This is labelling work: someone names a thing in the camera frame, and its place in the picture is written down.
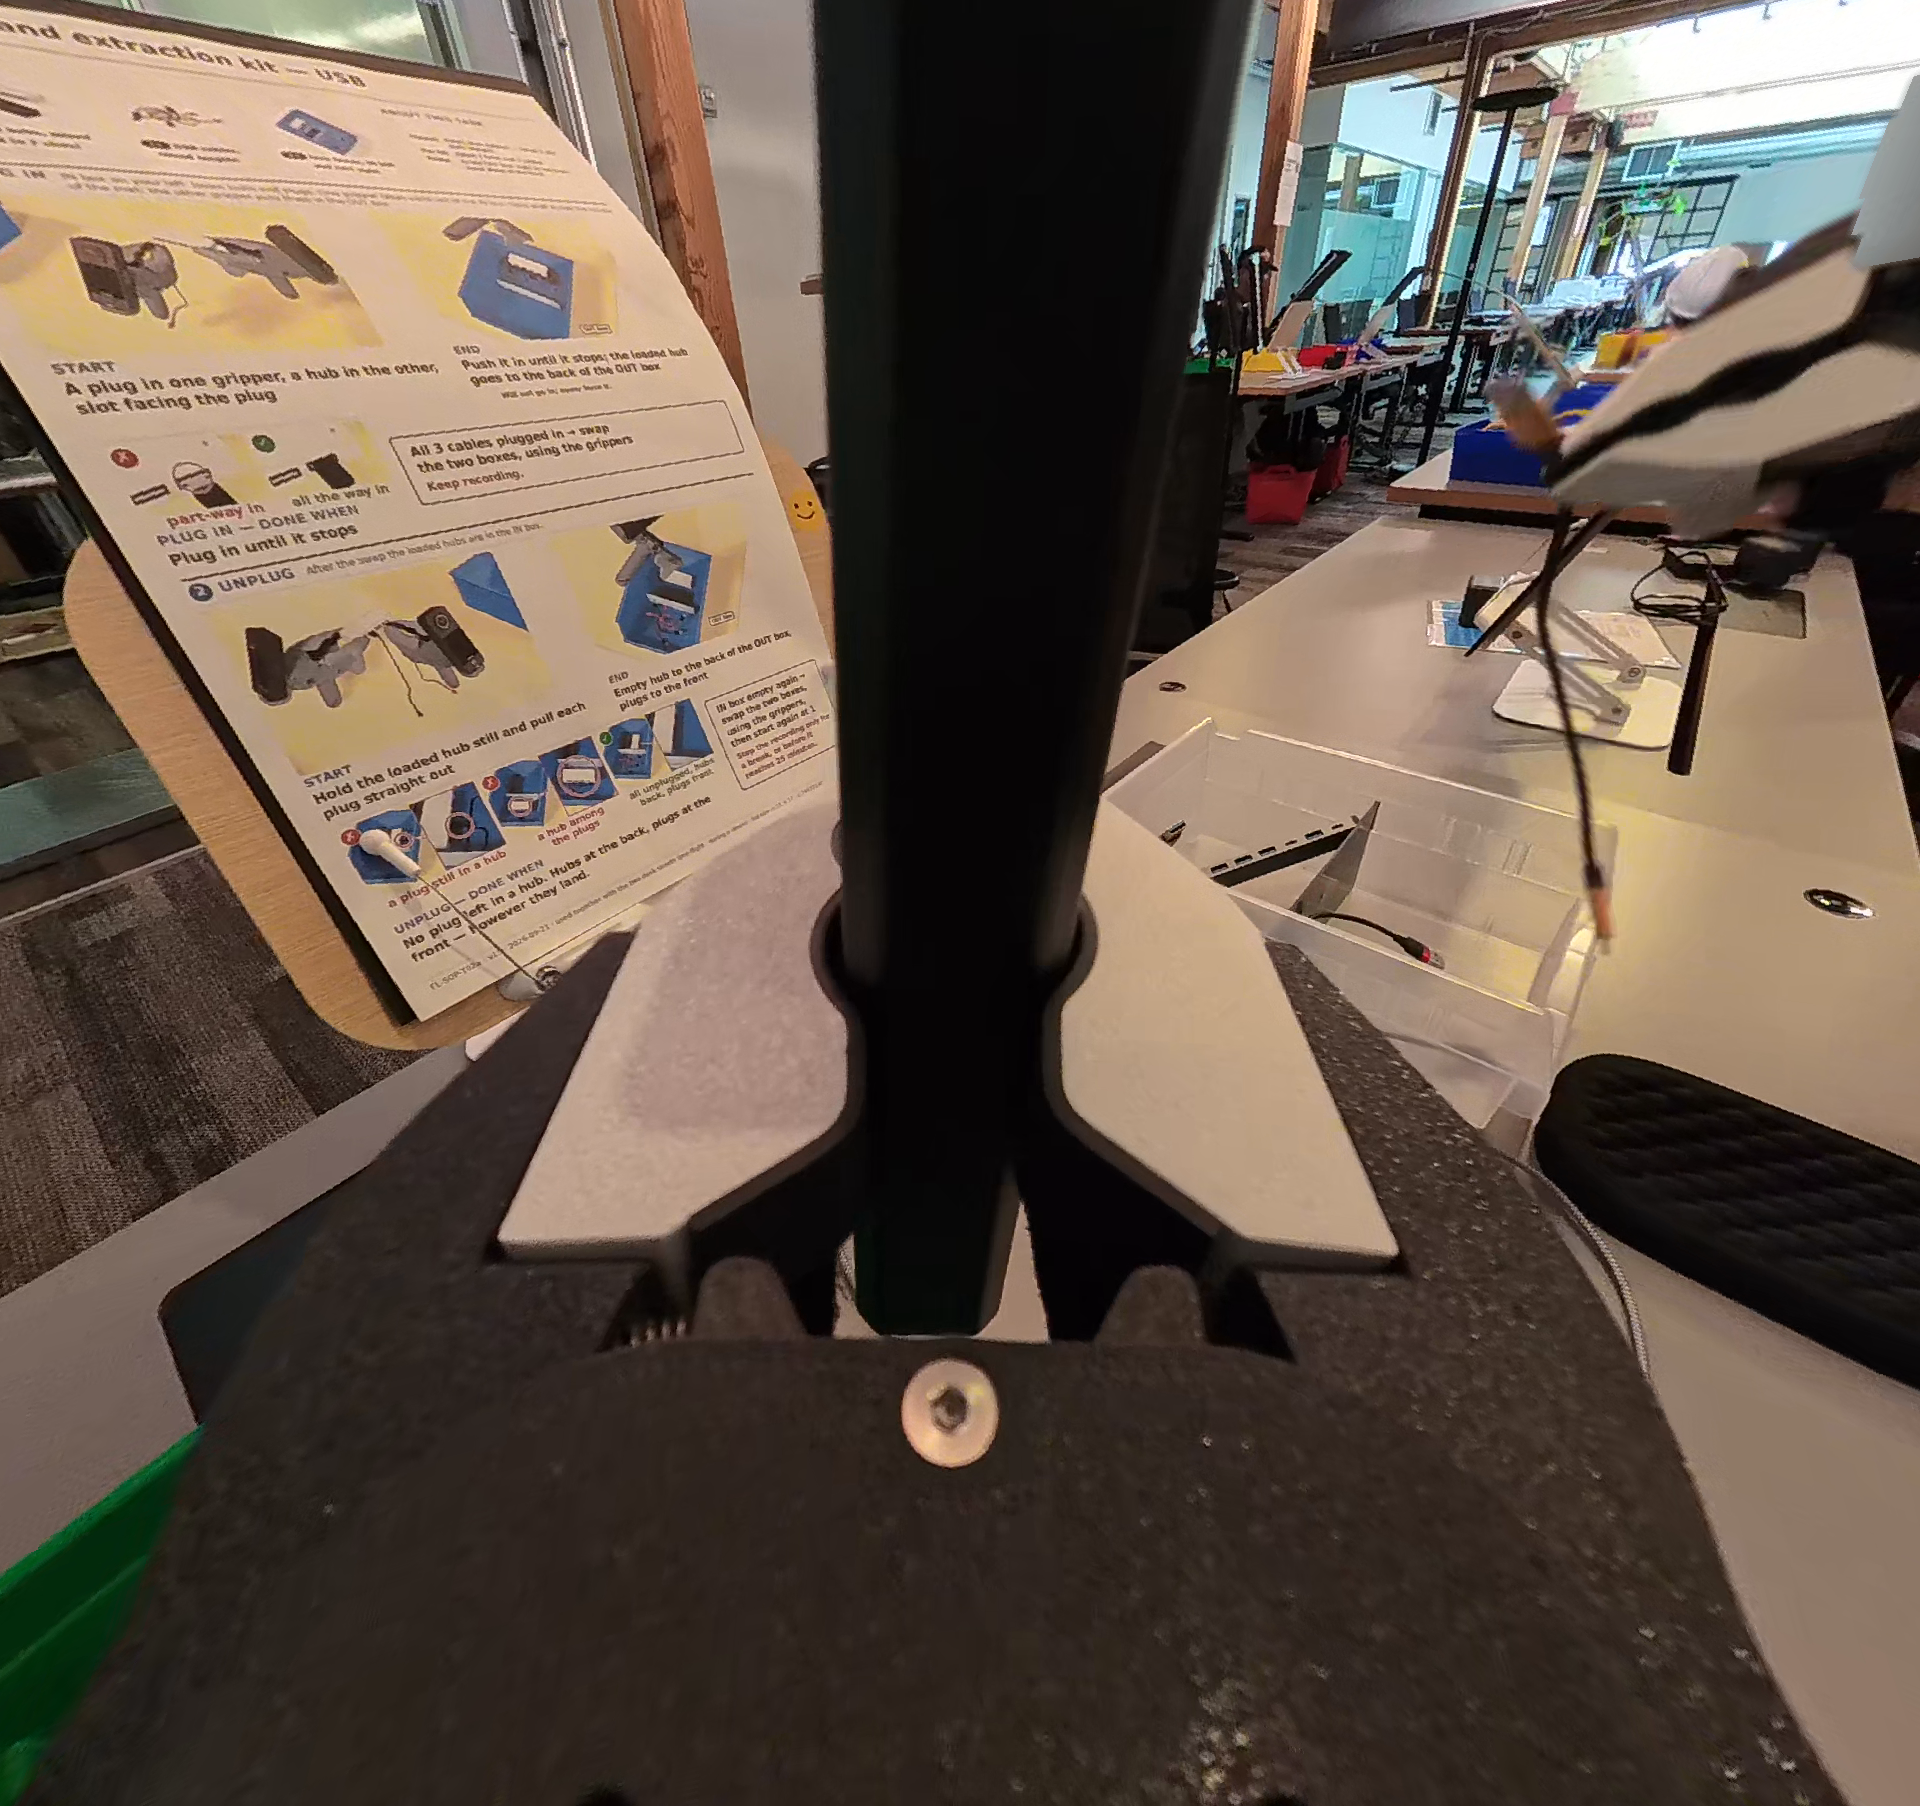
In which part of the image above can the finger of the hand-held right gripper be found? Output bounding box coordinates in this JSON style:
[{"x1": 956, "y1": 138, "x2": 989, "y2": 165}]
[
  {"x1": 1549, "y1": 335, "x2": 1912, "y2": 530},
  {"x1": 1569, "y1": 223, "x2": 1875, "y2": 449}
]

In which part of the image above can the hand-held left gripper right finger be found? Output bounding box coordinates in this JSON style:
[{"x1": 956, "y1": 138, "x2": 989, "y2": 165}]
[{"x1": 1042, "y1": 806, "x2": 1403, "y2": 1268}]

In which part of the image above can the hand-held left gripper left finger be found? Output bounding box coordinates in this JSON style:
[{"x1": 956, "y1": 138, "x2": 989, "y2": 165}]
[{"x1": 493, "y1": 823, "x2": 876, "y2": 1268}]

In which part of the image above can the black cable gold plug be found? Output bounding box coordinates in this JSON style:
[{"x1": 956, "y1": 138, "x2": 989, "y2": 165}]
[{"x1": 1492, "y1": 376, "x2": 1618, "y2": 951}]

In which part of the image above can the clear plastic bin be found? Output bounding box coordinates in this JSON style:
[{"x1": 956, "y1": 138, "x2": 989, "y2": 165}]
[{"x1": 1099, "y1": 718, "x2": 1627, "y2": 1136}]

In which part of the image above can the tall black USB hub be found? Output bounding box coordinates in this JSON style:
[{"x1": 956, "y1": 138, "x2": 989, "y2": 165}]
[{"x1": 810, "y1": 0, "x2": 1281, "y2": 1333}]

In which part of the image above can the green plastic bin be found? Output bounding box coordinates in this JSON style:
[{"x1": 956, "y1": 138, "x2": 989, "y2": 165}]
[{"x1": 0, "y1": 1425, "x2": 209, "y2": 1766}]

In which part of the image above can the black power adapter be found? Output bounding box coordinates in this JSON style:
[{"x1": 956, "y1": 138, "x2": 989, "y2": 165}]
[{"x1": 1633, "y1": 530, "x2": 1829, "y2": 603}]

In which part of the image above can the blue storage bin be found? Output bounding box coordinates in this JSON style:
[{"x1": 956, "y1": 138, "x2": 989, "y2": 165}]
[{"x1": 1448, "y1": 387, "x2": 1592, "y2": 480}]

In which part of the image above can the white board stand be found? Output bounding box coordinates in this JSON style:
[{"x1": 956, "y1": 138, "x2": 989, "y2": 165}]
[{"x1": 1492, "y1": 586, "x2": 1686, "y2": 753}]

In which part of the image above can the black office chair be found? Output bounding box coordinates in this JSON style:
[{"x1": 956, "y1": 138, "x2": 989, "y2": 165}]
[{"x1": 1131, "y1": 365, "x2": 1251, "y2": 655}]

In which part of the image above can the black textured wrist rest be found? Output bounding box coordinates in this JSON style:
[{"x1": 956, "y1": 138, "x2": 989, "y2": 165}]
[{"x1": 1532, "y1": 1051, "x2": 1920, "y2": 1392}]

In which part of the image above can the wooden sheet board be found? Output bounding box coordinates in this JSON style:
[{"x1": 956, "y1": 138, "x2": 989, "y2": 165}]
[{"x1": 57, "y1": 435, "x2": 838, "y2": 1058}]

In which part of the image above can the printed instruction sheet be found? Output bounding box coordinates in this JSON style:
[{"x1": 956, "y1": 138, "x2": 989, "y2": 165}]
[{"x1": 0, "y1": 13, "x2": 838, "y2": 1022}]

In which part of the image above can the black angled post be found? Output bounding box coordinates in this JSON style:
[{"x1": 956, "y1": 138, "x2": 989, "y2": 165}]
[{"x1": 1665, "y1": 586, "x2": 1734, "y2": 778}]

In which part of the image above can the wooden post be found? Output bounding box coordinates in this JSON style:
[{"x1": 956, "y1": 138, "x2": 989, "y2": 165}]
[
  {"x1": 1251, "y1": 0, "x2": 1329, "y2": 268},
  {"x1": 579, "y1": 0, "x2": 753, "y2": 407}
]

